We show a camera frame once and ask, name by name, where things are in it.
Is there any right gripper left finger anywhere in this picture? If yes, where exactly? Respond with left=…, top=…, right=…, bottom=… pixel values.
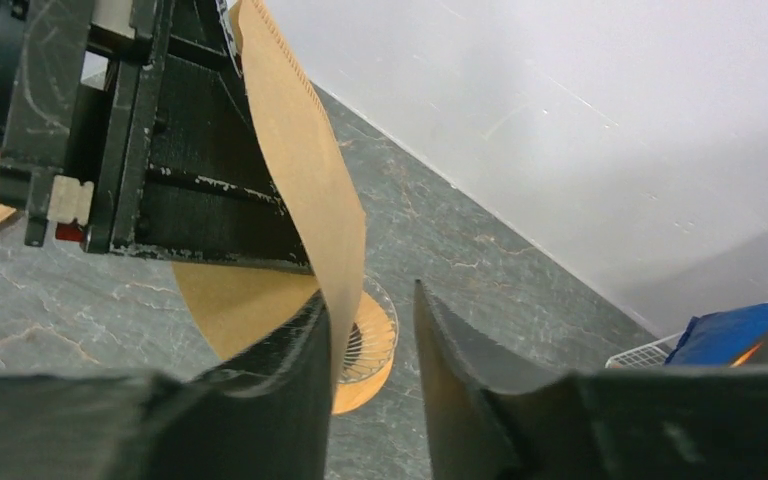
left=0, top=294, right=333, bottom=479

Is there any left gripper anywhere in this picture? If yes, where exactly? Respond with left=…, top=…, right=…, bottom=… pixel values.
left=0, top=1, right=311, bottom=274

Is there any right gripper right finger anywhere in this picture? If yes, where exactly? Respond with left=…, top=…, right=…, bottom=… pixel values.
left=413, top=282, right=768, bottom=479

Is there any single brown paper filter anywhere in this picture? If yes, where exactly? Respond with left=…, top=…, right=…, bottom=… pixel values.
left=173, top=1, right=366, bottom=380

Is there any clear glass dripper cone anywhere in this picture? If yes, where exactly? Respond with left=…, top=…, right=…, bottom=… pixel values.
left=340, top=275, right=399, bottom=384

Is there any blue doritos chip bag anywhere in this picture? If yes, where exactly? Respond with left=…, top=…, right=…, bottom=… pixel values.
left=664, top=303, right=768, bottom=367

